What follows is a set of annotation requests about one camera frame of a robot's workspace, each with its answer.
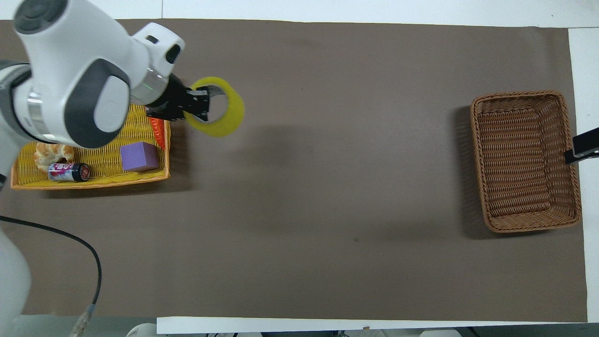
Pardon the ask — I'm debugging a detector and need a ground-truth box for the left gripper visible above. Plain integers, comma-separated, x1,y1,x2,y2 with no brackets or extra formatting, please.
146,73,226,124

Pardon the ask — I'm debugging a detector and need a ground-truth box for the yellow tape roll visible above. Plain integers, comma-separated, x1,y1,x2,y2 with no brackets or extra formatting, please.
184,76,245,138

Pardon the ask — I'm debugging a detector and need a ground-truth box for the yellow woven basket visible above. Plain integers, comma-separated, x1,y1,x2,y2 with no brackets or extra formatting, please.
10,104,171,190

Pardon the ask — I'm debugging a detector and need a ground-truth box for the brown wicker basket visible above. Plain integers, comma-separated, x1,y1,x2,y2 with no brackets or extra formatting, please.
470,90,582,234

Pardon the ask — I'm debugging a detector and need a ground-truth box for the orange toy carrot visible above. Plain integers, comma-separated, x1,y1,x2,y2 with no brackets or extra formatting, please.
149,117,167,151

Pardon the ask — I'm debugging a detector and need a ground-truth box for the purple block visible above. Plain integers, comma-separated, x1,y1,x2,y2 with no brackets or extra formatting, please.
120,141,160,173

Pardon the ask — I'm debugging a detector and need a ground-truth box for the small drink can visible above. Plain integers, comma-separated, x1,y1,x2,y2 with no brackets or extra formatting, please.
48,162,91,183

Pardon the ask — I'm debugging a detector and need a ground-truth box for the black clamp at right edge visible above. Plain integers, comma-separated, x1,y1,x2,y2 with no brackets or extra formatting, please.
563,127,599,165

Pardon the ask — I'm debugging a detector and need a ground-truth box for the toy bread ring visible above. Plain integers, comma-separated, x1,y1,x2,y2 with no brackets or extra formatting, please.
34,142,75,173

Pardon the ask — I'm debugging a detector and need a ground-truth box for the black cable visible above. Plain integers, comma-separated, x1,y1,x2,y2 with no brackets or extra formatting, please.
0,215,103,337

